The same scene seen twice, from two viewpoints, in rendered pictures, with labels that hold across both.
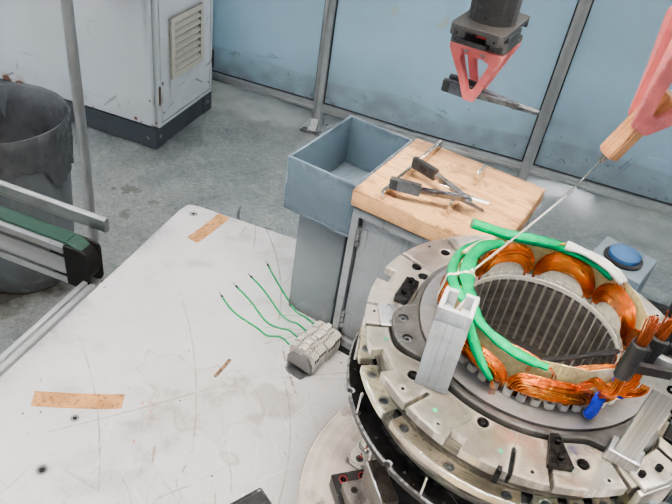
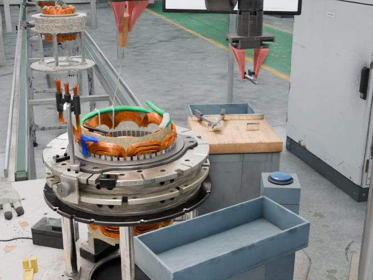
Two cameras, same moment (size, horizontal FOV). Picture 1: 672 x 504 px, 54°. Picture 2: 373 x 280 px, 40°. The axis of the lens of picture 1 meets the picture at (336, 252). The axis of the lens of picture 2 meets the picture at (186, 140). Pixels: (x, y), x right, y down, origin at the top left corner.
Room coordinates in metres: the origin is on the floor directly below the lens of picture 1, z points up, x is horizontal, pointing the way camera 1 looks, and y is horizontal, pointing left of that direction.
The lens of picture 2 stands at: (0.08, -1.06, 1.45)
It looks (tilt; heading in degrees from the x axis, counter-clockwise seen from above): 20 degrees down; 59
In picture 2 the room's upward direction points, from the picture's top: straight up
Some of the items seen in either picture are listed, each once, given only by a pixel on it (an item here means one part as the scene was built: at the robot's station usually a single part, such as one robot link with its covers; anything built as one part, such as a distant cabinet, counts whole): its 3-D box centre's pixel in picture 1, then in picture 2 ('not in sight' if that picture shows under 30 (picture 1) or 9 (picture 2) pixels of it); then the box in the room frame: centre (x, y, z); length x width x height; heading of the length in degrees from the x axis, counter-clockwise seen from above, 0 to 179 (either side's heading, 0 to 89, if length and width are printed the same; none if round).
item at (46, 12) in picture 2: not in sight; (59, 23); (1.05, 2.02, 1.05); 0.22 x 0.22 x 0.20
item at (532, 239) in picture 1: (543, 245); (159, 113); (0.54, -0.20, 1.15); 0.15 x 0.04 x 0.02; 70
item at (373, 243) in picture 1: (427, 277); (230, 188); (0.76, -0.14, 0.91); 0.19 x 0.19 x 0.26; 64
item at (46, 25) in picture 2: not in sight; (61, 40); (1.05, 2.02, 0.94); 0.39 x 0.39 x 0.30
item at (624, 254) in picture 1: (625, 254); (280, 176); (0.71, -0.37, 1.04); 0.04 x 0.04 x 0.01
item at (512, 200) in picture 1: (451, 196); (231, 133); (0.76, -0.14, 1.05); 0.20 x 0.19 x 0.02; 64
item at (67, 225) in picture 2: not in sight; (68, 233); (0.35, -0.14, 0.91); 0.02 x 0.02 x 0.21
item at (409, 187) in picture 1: (405, 186); (198, 114); (0.71, -0.07, 1.09); 0.04 x 0.01 x 0.02; 79
